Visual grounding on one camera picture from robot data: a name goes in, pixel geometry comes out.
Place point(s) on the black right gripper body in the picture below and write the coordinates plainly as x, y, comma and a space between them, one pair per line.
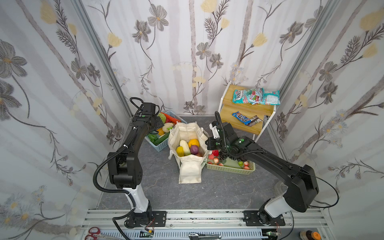
212, 142

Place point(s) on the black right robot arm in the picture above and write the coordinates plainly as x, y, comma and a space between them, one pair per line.
302, 182

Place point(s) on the green plastic fruit basket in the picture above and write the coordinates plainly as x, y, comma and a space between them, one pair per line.
226, 163

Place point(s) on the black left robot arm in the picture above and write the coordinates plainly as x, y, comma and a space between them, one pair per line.
125, 169

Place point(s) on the yellow orange citrus fruit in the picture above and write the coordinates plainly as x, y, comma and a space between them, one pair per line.
193, 142

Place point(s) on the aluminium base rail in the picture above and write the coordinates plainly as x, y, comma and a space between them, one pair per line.
236, 224

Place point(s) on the green cucumber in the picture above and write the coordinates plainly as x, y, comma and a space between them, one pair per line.
161, 139

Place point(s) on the purple onion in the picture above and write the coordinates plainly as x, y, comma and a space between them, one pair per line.
194, 149

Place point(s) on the cream canvas grocery bag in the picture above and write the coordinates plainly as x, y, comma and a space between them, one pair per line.
191, 166

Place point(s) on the brown snack bar packet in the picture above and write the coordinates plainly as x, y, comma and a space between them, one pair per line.
254, 120

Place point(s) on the white wooden two-tier shelf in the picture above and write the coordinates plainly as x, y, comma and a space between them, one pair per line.
227, 108

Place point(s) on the orange capped bottle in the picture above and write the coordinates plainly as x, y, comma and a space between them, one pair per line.
310, 235

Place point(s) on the red green candy packet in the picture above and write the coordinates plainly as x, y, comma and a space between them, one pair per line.
248, 96

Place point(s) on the green cabbage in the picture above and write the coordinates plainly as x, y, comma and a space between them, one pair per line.
162, 117

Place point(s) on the red handled scissors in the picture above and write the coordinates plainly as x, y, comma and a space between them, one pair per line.
94, 233

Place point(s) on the white garlic bulb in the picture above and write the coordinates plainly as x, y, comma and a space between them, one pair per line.
167, 127

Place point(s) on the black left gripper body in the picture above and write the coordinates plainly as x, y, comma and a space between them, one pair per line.
157, 122

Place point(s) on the blue chocolate bar packet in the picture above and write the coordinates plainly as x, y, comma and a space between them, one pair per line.
242, 118

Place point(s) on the teal white snack packet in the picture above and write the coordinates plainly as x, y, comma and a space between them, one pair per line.
271, 98

